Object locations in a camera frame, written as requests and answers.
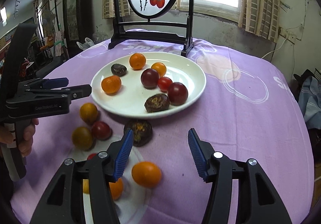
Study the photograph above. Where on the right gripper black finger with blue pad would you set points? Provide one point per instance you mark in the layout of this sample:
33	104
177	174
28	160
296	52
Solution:
258	200
54	83
62	201

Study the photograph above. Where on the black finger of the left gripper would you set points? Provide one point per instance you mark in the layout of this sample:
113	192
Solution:
80	91

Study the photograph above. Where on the yellow orange round fruit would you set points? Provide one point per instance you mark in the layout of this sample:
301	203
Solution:
89	113

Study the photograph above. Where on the yellow green round fruit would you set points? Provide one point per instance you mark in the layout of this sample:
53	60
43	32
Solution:
82	139

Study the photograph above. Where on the small dark purple fruit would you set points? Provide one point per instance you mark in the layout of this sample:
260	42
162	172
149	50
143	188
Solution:
118	70

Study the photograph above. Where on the red cherry tomato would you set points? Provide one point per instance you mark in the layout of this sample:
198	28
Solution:
91	156

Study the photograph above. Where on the large orange mandarin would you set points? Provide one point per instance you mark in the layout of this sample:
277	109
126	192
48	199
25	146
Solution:
117	188

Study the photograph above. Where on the dark passion fruit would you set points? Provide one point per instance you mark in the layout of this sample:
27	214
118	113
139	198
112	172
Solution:
156	103
142	131

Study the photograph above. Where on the smooth orange fruit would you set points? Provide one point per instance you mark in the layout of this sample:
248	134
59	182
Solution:
146	174

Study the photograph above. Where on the person's left hand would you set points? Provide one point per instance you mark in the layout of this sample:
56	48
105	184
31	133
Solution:
25	145

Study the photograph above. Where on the orange mandarin plate left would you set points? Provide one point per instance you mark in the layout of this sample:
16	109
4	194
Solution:
111	85

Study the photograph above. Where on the orange mandarin plate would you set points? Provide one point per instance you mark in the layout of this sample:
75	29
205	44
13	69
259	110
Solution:
137	61
111	85

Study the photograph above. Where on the white plastic bag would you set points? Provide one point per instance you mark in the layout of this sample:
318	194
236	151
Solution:
87	44

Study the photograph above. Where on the white oval plate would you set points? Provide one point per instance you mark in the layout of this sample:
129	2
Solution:
137	86

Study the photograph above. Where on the orange mandarin plate back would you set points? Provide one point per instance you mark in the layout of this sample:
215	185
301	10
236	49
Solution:
137	61

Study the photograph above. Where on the dark red plum left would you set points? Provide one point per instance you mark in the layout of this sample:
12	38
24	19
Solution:
149	78

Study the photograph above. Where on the dark red plum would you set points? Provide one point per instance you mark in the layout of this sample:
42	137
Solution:
149	78
177	93

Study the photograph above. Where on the small red tomato plate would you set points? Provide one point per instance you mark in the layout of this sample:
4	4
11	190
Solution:
164	83

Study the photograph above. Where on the small orange tomato plate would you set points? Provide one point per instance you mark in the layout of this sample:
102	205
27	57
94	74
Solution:
160	68

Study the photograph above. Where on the dark red plum right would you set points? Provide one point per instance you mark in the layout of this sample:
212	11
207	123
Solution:
177	93

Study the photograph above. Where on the dark wooden cabinet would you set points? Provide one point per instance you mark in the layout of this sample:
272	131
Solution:
78	23

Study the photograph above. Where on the blue cloth bag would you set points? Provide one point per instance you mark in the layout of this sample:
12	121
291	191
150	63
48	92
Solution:
308	98

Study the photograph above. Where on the black framed round painting screen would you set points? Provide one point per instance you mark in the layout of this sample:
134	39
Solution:
149	11

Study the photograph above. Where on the right beige curtain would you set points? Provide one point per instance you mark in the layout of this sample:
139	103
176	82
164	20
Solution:
260	17

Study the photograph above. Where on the white wall socket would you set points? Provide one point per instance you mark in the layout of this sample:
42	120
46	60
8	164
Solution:
288	35

